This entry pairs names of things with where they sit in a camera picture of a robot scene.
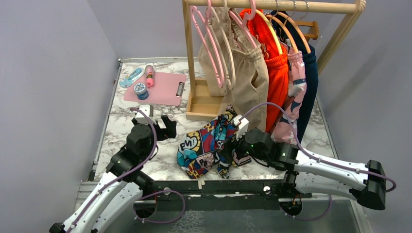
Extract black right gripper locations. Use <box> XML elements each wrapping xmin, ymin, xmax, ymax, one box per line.
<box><xmin>218</xmin><ymin>126</ymin><xmax>269</xmax><ymax>163</ymax></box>

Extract comic print shorts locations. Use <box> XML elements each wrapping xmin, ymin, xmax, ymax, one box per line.
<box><xmin>176</xmin><ymin>105</ymin><xmax>252</xmax><ymax>179</ymax></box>

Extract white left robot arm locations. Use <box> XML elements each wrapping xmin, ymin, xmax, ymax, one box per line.
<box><xmin>49</xmin><ymin>115</ymin><xmax>177</xmax><ymax>233</ymax></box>

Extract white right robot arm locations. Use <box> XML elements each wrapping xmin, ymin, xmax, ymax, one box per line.
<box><xmin>219</xmin><ymin>128</ymin><xmax>386</xmax><ymax>210</ymax></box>

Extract pink patterned shorts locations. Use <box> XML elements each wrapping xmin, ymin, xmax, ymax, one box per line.
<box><xmin>271</xmin><ymin>42</ymin><xmax>307</xmax><ymax>144</ymax></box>

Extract beige shorts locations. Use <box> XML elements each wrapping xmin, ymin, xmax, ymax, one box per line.
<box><xmin>198</xmin><ymin>7</ymin><xmax>269</xmax><ymax>115</ymax></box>

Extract wooden hanger front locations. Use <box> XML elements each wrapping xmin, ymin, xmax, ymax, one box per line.
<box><xmin>253</xmin><ymin>0</ymin><xmax>283</xmax><ymax>58</ymax></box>

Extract wooden hanger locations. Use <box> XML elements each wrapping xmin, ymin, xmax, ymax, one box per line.
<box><xmin>266</xmin><ymin>0</ymin><xmax>311</xmax><ymax>53</ymax></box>
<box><xmin>253</xmin><ymin>0</ymin><xmax>283</xmax><ymax>58</ymax></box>

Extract cream plastic hanger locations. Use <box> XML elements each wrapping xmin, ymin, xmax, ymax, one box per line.
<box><xmin>209</xmin><ymin>0</ymin><xmax>236</xmax><ymax>90</ymax></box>

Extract navy shorts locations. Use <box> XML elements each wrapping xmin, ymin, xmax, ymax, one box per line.
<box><xmin>271</xmin><ymin>10</ymin><xmax>318</xmax><ymax>141</ymax></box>

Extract orange shorts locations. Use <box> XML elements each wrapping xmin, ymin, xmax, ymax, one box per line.
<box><xmin>232</xmin><ymin>19</ymin><xmax>288</xmax><ymax>115</ymax></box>

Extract pink plastic hanger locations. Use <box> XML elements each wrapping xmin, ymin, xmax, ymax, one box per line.
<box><xmin>190</xmin><ymin>3</ymin><xmax>225</xmax><ymax>89</ymax></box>

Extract pink hanger with shorts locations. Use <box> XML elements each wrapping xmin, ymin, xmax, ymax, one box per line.
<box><xmin>228</xmin><ymin>0</ymin><xmax>257</xmax><ymax>48</ymax></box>

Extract wooden hanger back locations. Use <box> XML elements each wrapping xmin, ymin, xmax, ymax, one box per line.
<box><xmin>266</xmin><ymin>0</ymin><xmax>311</xmax><ymax>53</ymax></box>

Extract wooden clothes rack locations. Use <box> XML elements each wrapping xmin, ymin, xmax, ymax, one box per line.
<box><xmin>182</xmin><ymin>0</ymin><xmax>366</xmax><ymax>121</ymax></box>

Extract pink clipboard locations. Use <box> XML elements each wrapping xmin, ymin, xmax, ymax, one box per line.
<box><xmin>123</xmin><ymin>71</ymin><xmax>187</xmax><ymax>106</ymax></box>

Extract blue lidded jar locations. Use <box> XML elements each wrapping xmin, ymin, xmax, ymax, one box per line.
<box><xmin>133</xmin><ymin>83</ymin><xmax>149</xmax><ymax>100</ymax></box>

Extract light blue flat case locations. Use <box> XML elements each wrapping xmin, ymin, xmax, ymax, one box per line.
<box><xmin>119</xmin><ymin>67</ymin><xmax>144</xmax><ymax>88</ymax></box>

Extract pink glue stick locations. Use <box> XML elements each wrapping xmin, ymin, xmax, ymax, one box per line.
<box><xmin>145</xmin><ymin>65</ymin><xmax>155</xmax><ymax>88</ymax></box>

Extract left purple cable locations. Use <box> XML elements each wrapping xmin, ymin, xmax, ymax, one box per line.
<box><xmin>66</xmin><ymin>107</ymin><xmax>186</xmax><ymax>233</ymax></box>

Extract purple cable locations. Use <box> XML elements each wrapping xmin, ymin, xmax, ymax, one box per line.
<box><xmin>238</xmin><ymin>102</ymin><xmax>397</xmax><ymax>222</ymax></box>
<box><xmin>66</xmin><ymin>107</ymin><xmax>186</xmax><ymax>233</ymax></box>

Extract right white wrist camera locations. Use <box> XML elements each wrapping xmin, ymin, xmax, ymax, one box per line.
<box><xmin>232</xmin><ymin>115</ymin><xmax>249</xmax><ymax>140</ymax></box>

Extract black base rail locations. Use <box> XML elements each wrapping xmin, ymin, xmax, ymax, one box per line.
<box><xmin>133</xmin><ymin>180</ymin><xmax>312</xmax><ymax>215</ymax></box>

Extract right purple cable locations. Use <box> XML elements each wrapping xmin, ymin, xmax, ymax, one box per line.
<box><xmin>238</xmin><ymin>102</ymin><xmax>397</xmax><ymax>222</ymax></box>

